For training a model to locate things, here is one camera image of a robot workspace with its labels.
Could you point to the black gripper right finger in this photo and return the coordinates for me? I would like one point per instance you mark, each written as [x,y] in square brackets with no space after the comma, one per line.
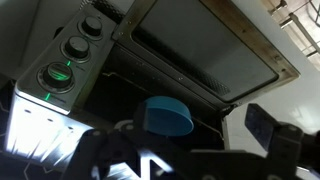
[286,143]

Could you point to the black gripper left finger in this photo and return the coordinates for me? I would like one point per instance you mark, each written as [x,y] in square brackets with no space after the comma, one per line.
[110,153]

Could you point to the silver toaster oven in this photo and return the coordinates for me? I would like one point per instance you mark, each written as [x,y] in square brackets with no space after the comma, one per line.
[30,120]

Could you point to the large green-lit oven knob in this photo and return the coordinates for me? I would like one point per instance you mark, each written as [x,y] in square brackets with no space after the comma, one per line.
[58,75]

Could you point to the small black oven knob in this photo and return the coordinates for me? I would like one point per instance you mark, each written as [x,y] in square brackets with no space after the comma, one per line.
[92,26]
[77,47]

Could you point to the glass toaster oven door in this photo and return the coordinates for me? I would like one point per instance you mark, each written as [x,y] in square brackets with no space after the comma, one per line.
[206,43]

